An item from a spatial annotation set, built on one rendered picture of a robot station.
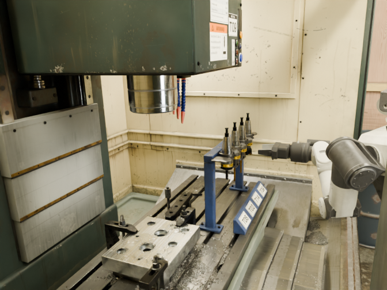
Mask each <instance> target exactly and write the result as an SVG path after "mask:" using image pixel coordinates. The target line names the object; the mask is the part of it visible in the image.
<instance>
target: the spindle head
mask: <svg viewBox="0 0 387 290"><path fill-rule="evenodd" d="M6 3H7V10H8V14H9V21H10V27H11V31H12V38H13V44H14V51H15V55H16V61H17V68H18V72H19V73H20V74H19V75H199V74H204V73H210V72H214V71H219V70H225V69H229V68H234V67H238V64H237V65H235V58H238V56H235V49H236V48H237V49H238V46H237V47H236V46H235V41H234V65H232V39H233V40H236V39H238V9H241V6H242V3H241V0H228V13H231V14H235V15H237V36H228V24H223V23H218V22H213V21H211V20H210V0H6ZM210 23H214V24H221V25H227V59H225V60H215V61H210Z"/></svg>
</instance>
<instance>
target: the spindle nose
mask: <svg viewBox="0 0 387 290"><path fill-rule="evenodd" d="M126 79H127V89H128V90H127V93H128V105H129V106H130V111H131V112H132V113H138V114H158V113H167V112H172V111H174V110H176V109H177V104H178V96H177V76H176V75H126Z"/></svg>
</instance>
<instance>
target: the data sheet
mask: <svg viewBox="0 0 387 290"><path fill-rule="evenodd" d="M210 20H211V21H213V22H218V23H223V24H228V0H210Z"/></svg>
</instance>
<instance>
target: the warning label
mask: <svg viewBox="0 0 387 290"><path fill-rule="evenodd" d="M225 59H227V25H221V24H214V23H210V61H215V60H225Z"/></svg>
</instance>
